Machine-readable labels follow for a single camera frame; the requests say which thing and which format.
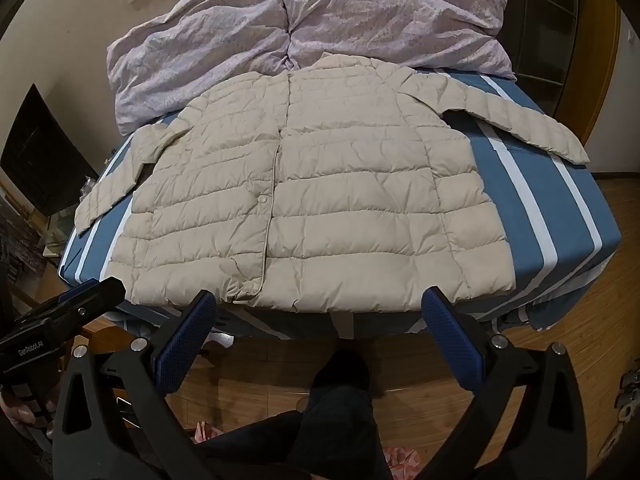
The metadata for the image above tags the grey patterned object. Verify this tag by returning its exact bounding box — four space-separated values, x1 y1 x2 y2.
599 372 640 463

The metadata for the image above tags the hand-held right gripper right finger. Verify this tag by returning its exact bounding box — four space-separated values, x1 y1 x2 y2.
420 286 590 480

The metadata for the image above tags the pink patterned cloth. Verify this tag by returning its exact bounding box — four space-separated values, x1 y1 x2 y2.
192 420 224 444
384 447 422 480

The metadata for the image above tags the person's dark trouser leg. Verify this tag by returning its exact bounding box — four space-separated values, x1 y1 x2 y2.
195 350 397 480

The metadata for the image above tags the person's left hand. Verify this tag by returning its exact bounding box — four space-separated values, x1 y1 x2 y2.
0 391 51 428

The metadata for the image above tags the white slipper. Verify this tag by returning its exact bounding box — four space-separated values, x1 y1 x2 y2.
206 329 237 350

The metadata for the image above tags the dark flat screen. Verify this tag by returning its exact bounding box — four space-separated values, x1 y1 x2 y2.
0 84 99 217

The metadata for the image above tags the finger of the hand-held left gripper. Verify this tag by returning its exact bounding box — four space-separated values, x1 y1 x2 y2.
37 278 127 333

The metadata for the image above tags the wooden door with glass panels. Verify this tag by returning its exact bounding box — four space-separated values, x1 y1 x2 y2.
467 0 640 176

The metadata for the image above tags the purple floral duvet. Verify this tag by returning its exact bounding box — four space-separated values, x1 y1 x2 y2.
106 0 517 136

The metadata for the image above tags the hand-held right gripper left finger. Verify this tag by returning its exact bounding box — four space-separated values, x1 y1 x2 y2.
50 289 218 480

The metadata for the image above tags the blue white striped bed sheet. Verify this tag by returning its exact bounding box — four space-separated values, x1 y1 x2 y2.
57 67 623 341

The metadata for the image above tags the beige puffer jacket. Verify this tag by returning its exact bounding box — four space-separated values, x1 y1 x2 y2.
75 54 592 311

